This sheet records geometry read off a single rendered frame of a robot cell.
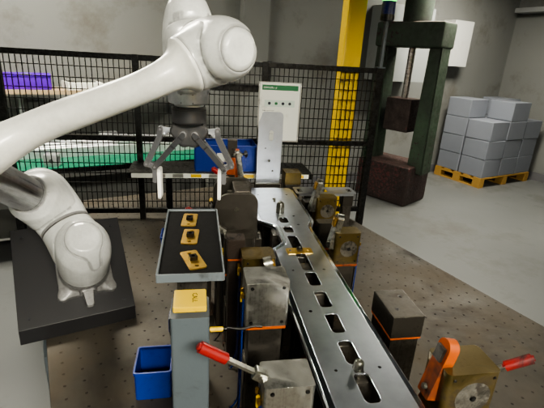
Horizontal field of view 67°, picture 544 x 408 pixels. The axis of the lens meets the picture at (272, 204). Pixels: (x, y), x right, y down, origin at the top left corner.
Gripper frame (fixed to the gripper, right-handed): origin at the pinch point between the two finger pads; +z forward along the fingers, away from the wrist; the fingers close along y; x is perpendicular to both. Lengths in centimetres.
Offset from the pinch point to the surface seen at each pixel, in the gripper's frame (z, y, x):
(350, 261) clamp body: 33, 51, 30
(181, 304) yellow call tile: 11.4, 1.2, -28.8
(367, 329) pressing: 27, 42, -15
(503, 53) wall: -50, 424, 553
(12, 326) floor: 127, -116, 121
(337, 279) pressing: 27.4, 40.4, 7.4
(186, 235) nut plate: 10.8, -0.9, -0.8
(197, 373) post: 25.9, 3.9, -29.9
